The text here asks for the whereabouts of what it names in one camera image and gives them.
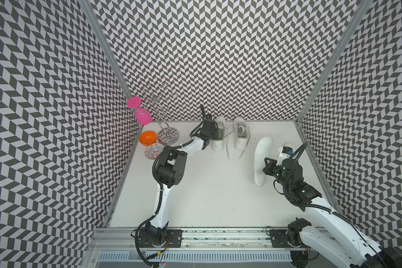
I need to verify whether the white sneaker one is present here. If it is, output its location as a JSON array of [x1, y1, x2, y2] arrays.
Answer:
[[233, 117, 250, 158], [211, 116, 233, 160]]

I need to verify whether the white shoe insole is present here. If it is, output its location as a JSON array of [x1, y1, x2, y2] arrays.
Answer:
[[253, 136, 272, 186], [283, 142, 297, 151]]

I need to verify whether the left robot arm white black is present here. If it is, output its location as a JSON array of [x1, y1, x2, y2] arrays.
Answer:
[[135, 105, 218, 247]]

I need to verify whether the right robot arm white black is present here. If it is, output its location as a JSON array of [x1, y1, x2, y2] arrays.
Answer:
[[260, 143, 402, 268]]

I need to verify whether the pink wine glass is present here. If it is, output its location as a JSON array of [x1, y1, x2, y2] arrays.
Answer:
[[127, 97, 153, 126]]

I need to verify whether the patterned floral bowl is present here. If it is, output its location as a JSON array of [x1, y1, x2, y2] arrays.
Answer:
[[145, 143, 165, 160]]

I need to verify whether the orange bowl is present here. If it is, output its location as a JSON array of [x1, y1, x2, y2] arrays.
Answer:
[[138, 131, 157, 146]]

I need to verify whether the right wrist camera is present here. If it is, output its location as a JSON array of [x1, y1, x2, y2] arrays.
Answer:
[[277, 146, 294, 166]]

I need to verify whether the silver wire glass rack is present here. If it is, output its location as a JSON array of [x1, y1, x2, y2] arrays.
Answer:
[[142, 82, 179, 146]]

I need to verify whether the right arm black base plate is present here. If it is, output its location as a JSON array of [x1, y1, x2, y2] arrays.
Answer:
[[266, 229, 308, 249]]

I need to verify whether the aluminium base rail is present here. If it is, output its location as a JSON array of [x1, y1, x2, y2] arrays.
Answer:
[[86, 227, 306, 251]]

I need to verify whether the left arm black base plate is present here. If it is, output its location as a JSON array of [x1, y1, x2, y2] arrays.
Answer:
[[136, 229, 183, 248]]

